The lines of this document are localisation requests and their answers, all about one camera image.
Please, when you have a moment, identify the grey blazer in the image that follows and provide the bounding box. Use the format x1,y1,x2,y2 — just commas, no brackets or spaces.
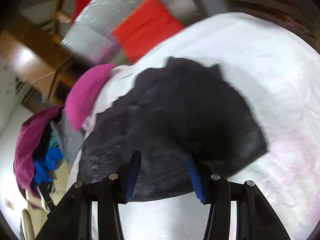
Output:
50,109,84,167

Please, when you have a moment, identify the brown wooden pillar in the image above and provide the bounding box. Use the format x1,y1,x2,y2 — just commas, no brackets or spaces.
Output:
1,14,85,104

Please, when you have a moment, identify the purple velvet garment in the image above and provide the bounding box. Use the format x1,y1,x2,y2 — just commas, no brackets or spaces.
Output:
13,105,63,199

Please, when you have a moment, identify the teal garment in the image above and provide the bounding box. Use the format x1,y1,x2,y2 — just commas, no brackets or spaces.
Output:
48,131,59,148

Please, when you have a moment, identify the red pillow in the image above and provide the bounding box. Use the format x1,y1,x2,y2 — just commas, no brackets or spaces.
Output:
112,0,184,63

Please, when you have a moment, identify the silver foil insulation board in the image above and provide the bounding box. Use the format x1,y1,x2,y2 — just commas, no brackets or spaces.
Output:
61,0,199,66

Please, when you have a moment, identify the black quilted jacket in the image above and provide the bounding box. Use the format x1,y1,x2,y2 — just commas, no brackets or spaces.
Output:
78,57,267,202

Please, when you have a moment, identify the magenta pillow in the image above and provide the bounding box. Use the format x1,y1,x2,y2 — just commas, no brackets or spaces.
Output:
65,63,114,131

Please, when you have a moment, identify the blue garment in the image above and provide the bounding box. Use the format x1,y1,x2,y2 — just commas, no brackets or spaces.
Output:
33,147,63,185

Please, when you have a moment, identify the wooden stair railing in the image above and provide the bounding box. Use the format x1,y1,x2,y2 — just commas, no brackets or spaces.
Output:
40,0,72,44

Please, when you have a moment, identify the white bed blanket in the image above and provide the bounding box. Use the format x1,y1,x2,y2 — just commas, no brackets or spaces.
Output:
66,11,320,240

